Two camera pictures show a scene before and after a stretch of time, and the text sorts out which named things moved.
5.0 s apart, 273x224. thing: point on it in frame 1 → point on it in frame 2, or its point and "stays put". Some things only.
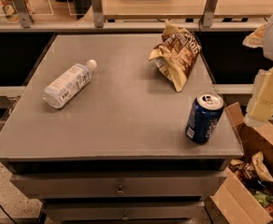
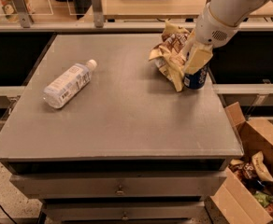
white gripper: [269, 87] → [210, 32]
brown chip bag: [176, 54] stays put
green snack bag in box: [264, 199] stays put
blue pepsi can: [204, 117] → [196, 79]
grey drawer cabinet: [99, 135] stays put
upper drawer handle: [120, 191] stays put
